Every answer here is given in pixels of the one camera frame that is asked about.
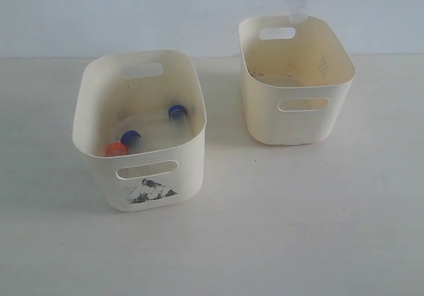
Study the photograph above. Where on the orange-capped clear tube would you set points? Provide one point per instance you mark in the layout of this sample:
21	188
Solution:
116	149

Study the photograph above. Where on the cream plastic bin with sticker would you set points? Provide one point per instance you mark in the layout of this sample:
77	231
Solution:
133	91

